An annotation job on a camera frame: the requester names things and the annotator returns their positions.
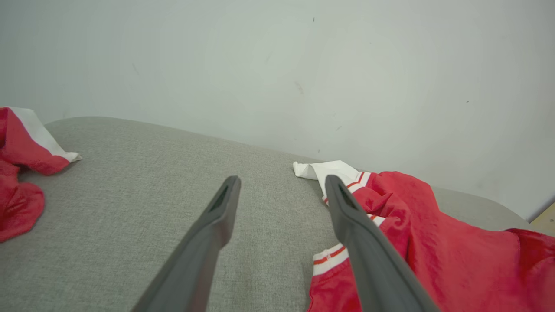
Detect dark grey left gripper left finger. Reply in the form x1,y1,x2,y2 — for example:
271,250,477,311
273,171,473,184
132,175,242,312

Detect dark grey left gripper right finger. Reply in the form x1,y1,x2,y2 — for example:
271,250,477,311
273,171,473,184
325,175,438,312

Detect red jersey shirt white sleeves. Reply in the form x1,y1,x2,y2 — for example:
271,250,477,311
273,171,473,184
293,160,555,312

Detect red shorts white side stripes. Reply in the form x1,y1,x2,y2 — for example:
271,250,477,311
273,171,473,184
0,107,82,242

